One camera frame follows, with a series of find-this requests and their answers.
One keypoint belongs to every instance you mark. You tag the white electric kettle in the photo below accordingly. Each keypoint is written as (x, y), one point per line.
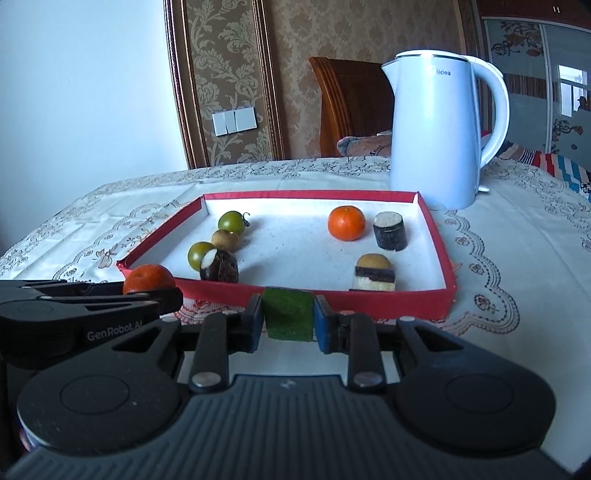
(429, 138)

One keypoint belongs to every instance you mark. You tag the patterned blanket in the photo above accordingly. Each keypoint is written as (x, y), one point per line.
(364, 145)

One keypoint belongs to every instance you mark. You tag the floral sliding-door wardrobe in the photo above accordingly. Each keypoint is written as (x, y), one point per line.
(531, 55)

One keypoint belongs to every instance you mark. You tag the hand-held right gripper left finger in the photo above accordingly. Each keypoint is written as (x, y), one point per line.
(251, 332)

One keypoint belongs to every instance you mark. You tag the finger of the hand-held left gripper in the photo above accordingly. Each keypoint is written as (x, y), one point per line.
(46, 285)
(168, 299)

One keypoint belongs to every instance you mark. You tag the brown kiwi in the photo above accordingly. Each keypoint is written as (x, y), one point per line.
(373, 261)

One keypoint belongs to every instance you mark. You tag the golden wall moulding frame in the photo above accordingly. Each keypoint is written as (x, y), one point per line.
(178, 92)

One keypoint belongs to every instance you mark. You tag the wooden chair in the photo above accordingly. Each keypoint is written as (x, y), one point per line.
(355, 106)

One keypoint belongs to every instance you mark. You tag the red cardboard tray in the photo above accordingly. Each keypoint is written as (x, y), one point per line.
(295, 249)

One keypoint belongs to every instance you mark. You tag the green cucumber piece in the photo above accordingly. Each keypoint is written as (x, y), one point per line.
(288, 316)

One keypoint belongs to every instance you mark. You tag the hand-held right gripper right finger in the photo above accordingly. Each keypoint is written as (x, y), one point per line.
(324, 330)

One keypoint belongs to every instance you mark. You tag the striped bedding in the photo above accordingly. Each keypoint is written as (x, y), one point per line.
(563, 170)

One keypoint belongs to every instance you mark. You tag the small brown longan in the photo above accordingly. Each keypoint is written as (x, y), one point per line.
(225, 241)

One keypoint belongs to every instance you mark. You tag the green tomato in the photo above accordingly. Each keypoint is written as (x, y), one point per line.
(231, 221)
(198, 254)

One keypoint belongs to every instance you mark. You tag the floral lace tablecloth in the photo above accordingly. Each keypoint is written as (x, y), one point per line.
(508, 258)

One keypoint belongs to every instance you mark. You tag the orange mandarin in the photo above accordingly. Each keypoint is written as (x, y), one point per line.
(147, 278)
(346, 224)

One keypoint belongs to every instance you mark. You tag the white wall switch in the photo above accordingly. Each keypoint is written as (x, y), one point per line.
(234, 122)

